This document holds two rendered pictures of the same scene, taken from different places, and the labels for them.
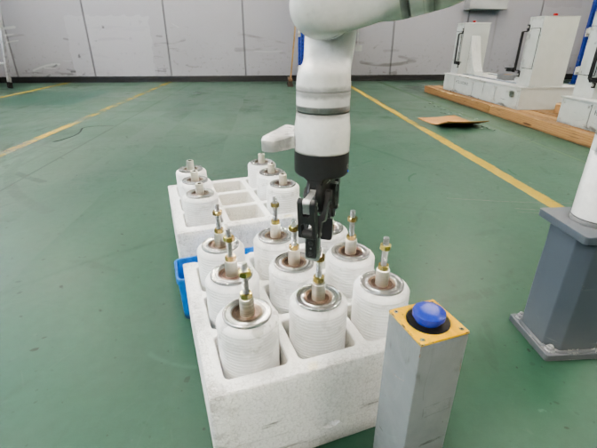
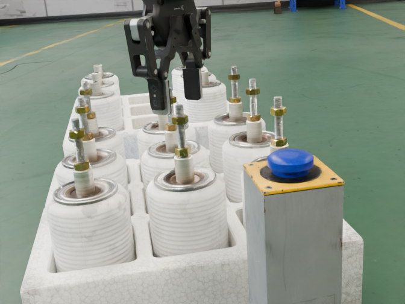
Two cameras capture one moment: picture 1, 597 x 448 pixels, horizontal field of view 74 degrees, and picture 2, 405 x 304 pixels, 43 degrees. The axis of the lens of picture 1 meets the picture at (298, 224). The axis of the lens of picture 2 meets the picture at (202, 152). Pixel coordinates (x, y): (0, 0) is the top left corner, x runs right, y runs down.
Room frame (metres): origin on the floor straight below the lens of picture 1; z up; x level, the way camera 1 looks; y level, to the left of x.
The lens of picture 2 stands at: (-0.04, -0.17, 0.48)
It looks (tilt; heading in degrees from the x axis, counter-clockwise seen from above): 19 degrees down; 12
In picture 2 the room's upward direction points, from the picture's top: 4 degrees counter-clockwise
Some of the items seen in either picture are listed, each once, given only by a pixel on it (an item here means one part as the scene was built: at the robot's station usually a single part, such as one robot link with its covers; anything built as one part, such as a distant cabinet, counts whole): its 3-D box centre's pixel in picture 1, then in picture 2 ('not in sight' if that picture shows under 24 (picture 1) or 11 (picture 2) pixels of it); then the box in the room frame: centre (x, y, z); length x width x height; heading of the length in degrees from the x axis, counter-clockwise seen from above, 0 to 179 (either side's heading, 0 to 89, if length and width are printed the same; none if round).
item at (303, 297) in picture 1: (318, 297); (185, 179); (0.53, -0.03, 0.25); 0.08 x 0.08 x 0.01
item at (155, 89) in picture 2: (309, 244); (152, 88); (0.49, -0.02, 0.37); 0.03 x 0.01 x 0.05; 161
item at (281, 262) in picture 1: (294, 262); (173, 149); (0.64, 0.01, 0.25); 0.08 x 0.08 x 0.01
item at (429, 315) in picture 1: (428, 316); (290, 166); (0.40, -0.16, 0.32); 0.04 x 0.04 x 0.02
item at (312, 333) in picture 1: (316, 340); (190, 246); (0.53, -0.03, 0.16); 0.10 x 0.10 x 0.18
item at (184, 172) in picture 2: (318, 290); (184, 169); (0.53, -0.03, 0.26); 0.02 x 0.02 x 0.03
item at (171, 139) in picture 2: (294, 256); (173, 140); (0.64, 0.01, 0.26); 0.02 x 0.02 x 0.03
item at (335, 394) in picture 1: (294, 330); (183, 250); (0.64, 0.01, 0.09); 0.39 x 0.39 x 0.18; 20
